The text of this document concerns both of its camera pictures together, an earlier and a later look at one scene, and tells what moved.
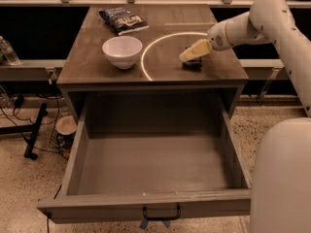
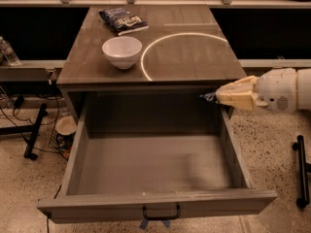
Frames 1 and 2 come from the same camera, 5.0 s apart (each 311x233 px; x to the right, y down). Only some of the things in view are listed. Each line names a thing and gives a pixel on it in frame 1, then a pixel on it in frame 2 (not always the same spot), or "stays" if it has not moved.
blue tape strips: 144,223 stays
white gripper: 218,35 → 277,88
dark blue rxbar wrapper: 192,65 → 210,96
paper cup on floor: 65,130 stays
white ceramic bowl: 121,51 stays
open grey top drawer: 151,155 stays
